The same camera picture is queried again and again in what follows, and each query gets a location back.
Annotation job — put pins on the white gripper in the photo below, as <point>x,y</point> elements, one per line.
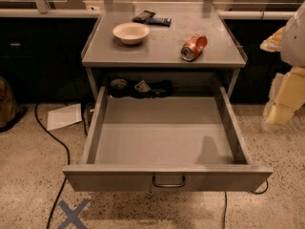
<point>294,43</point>

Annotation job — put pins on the red coke can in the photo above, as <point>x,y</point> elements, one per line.
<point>193,47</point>

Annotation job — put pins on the black items behind drawer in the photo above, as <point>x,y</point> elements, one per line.
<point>121,87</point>

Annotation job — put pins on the grey open top drawer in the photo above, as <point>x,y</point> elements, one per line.
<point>131,140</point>

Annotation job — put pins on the grey metal cabinet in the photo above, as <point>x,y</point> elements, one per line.
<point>162,48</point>

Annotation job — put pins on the dark snack bag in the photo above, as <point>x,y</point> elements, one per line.
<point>143,16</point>

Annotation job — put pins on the white ceramic bowl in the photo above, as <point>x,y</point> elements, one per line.
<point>131,33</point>

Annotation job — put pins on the white paper sheet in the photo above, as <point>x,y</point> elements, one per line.
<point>63,117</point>

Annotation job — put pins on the dark counter cabinet left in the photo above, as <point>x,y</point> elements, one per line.
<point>41,58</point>

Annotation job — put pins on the blue tape cross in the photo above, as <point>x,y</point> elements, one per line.
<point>73,215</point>

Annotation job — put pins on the brown bag at left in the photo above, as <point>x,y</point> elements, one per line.
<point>9,109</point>

